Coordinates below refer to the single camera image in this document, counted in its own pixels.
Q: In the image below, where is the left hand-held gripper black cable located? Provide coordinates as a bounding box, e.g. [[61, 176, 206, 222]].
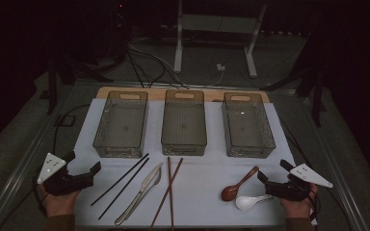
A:
[[32, 103, 92, 208]]

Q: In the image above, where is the clear grey plastic bin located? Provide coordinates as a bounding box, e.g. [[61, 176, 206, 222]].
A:
[[222, 91, 277, 159], [92, 90, 149, 159], [161, 89, 208, 157]]

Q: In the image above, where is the dark equipment rack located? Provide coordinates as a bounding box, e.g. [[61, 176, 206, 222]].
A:
[[107, 0, 133, 65]]

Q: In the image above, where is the steel table knife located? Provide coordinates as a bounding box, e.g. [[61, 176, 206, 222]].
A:
[[115, 162, 164, 226]]

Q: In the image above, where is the brown wooden spoon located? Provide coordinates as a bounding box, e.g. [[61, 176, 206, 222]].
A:
[[221, 165, 260, 202]]

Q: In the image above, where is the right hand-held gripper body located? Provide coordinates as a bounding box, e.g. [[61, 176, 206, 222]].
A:
[[264, 163, 333, 202]]

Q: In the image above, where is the white metal stand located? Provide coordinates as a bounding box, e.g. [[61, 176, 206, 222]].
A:
[[172, 0, 268, 79]]

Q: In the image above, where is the dark square floor plate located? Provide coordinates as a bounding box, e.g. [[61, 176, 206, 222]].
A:
[[55, 114, 77, 128]]

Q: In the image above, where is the white ceramic spoon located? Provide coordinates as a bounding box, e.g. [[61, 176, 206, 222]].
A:
[[235, 193, 275, 212]]

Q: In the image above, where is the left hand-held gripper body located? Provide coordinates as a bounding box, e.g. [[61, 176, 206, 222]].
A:
[[37, 152, 94, 197]]

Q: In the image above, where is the person's left hand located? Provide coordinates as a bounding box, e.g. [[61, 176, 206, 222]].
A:
[[38, 185, 82, 219]]

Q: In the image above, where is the person's right hand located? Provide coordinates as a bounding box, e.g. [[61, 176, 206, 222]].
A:
[[278, 184, 319, 219]]

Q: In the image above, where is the black stand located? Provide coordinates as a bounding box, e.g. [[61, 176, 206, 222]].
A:
[[259, 32, 328, 128], [46, 54, 115, 116]]

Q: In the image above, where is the white table mat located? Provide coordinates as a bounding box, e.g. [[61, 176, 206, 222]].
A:
[[66, 97, 317, 228]]

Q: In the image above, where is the hand-held gripper black cable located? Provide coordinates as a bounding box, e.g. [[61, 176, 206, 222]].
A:
[[32, 103, 92, 208], [280, 118, 351, 231]]

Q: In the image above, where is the right hand-held gripper black cable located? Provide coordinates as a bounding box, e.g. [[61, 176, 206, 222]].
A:
[[280, 118, 351, 231]]

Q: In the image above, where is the white floor cable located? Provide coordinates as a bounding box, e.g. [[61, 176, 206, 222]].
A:
[[201, 68, 225, 89]]

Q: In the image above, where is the black floor cable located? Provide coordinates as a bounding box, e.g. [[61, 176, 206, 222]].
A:
[[126, 42, 191, 90]]

